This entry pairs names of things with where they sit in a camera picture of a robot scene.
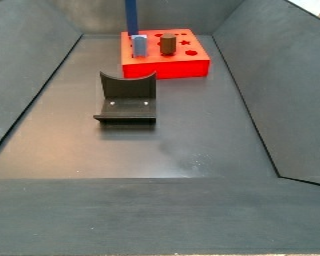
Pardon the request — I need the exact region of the black curved bracket stand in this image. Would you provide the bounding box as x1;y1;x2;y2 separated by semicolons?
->
94;73;157;123

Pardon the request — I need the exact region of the tall blue rectangular block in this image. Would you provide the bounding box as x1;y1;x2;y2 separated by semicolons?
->
126;0;139;35

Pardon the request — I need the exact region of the red shape sorting board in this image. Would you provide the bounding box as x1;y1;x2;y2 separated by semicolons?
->
122;28;211;79

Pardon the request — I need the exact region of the dark brown cylinder peg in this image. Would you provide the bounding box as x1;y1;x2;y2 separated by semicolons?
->
161;33;177;55

